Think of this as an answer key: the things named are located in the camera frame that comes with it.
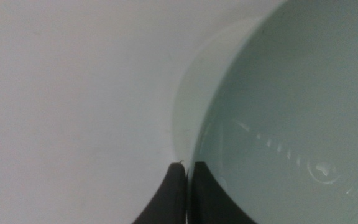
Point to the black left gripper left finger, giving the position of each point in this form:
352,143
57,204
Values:
172,199

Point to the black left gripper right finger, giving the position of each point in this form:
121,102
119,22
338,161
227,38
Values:
207,202

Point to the pale green shallow bowl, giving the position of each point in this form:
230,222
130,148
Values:
291,93

